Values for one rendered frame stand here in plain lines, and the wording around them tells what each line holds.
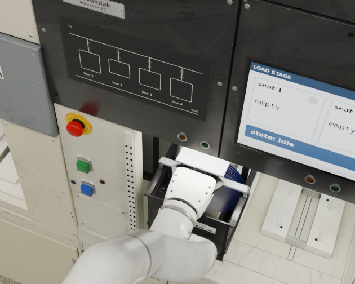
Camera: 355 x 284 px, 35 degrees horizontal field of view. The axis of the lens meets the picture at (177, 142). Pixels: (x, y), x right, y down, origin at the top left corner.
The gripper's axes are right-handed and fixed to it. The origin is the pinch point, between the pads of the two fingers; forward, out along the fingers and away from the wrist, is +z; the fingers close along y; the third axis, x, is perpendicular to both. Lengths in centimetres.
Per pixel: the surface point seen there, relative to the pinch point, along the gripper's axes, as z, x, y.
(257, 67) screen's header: -9.9, 42.0, 10.1
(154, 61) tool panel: -10.0, 36.5, -8.9
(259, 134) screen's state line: -9.9, 26.0, 12.9
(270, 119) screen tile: -9.9, 30.9, 14.3
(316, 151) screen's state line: -9.9, 26.4, 23.9
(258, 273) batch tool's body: -2.6, -38.3, 19.9
